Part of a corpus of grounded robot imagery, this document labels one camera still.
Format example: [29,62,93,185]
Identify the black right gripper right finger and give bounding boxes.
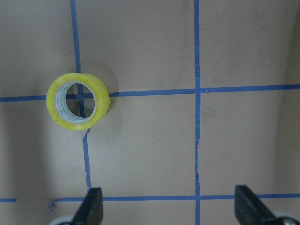
[235,185,300,225]

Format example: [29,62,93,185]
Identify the yellow clear tape roll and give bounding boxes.
[46,73,110,131]

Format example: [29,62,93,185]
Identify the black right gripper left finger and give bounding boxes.
[70,187,104,225]

